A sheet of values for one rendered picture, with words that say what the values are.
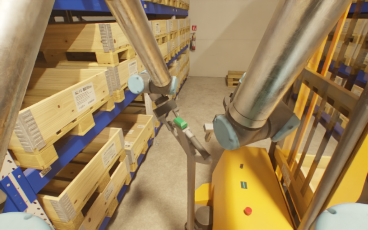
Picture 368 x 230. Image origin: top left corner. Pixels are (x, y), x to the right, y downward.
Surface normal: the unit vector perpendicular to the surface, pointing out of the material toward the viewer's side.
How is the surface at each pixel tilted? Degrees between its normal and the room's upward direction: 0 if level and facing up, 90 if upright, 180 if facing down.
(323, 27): 110
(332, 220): 5
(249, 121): 106
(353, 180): 90
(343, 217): 5
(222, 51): 90
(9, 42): 76
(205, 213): 0
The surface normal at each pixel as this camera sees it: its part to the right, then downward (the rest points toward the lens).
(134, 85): -0.32, 0.28
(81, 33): -0.17, 0.47
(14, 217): 0.07, -0.87
